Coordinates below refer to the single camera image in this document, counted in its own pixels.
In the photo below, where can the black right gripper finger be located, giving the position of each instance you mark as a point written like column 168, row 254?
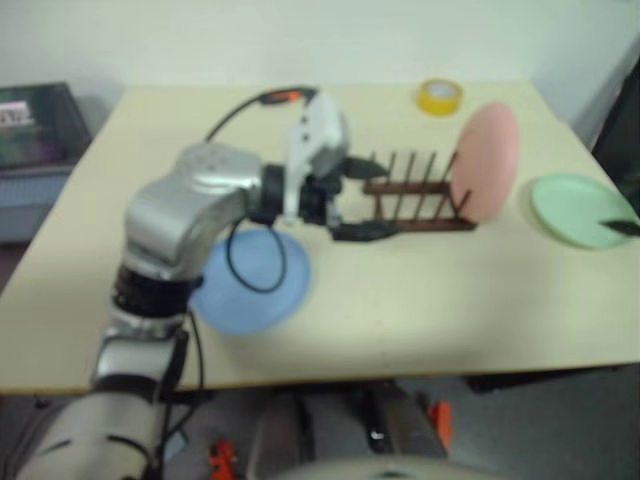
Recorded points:
column 620, row 226

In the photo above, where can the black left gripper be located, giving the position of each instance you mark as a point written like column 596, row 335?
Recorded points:
column 320, row 200

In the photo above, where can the green round plate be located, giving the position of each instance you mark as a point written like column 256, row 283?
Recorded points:
column 565, row 205

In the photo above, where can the pink round plate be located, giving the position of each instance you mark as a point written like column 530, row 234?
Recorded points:
column 487, row 160

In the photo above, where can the blue round plate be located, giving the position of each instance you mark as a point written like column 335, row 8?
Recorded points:
column 260, row 310

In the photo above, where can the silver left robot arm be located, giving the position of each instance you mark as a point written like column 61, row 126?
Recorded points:
column 190, row 200

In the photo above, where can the brown wooden dish rack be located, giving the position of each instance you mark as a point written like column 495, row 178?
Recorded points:
column 410, row 189

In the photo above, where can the yellow tape roll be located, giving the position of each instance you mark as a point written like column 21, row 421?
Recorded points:
column 440, row 102

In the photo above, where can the orange plastic part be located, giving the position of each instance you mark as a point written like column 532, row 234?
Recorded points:
column 440, row 419
column 222, row 457

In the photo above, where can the pale rounded robot torso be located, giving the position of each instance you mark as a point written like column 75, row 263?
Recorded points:
column 390, row 467

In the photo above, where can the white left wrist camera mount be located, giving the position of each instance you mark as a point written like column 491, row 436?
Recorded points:
column 315, row 125

